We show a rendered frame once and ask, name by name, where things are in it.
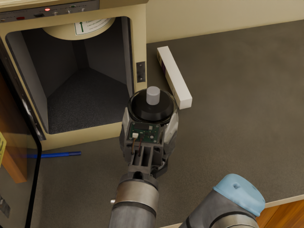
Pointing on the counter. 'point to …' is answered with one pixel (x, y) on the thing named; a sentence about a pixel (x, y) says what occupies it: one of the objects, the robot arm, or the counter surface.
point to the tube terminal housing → (79, 137)
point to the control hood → (23, 4)
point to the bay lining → (69, 59)
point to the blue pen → (61, 154)
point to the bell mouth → (79, 29)
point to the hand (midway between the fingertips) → (152, 114)
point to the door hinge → (7, 64)
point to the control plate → (10, 16)
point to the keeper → (140, 71)
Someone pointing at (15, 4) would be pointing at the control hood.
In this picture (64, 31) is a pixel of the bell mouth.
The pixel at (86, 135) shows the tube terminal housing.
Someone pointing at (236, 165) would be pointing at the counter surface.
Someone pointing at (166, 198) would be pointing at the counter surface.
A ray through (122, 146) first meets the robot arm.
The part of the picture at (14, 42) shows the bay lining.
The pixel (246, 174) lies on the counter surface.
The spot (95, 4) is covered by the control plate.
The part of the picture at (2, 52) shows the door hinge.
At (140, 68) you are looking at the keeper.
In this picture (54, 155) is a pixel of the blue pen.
